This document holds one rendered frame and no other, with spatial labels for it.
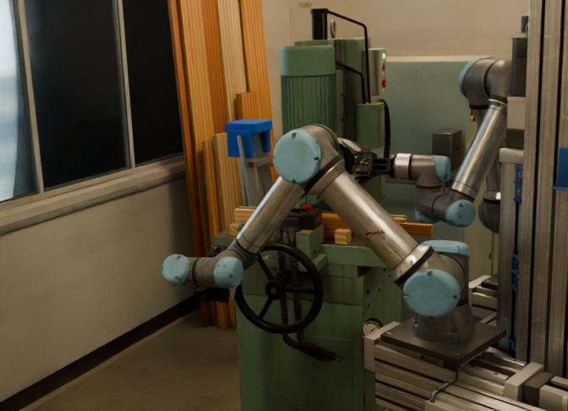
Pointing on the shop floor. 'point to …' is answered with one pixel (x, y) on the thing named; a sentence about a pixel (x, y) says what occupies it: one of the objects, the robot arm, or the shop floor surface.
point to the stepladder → (240, 131)
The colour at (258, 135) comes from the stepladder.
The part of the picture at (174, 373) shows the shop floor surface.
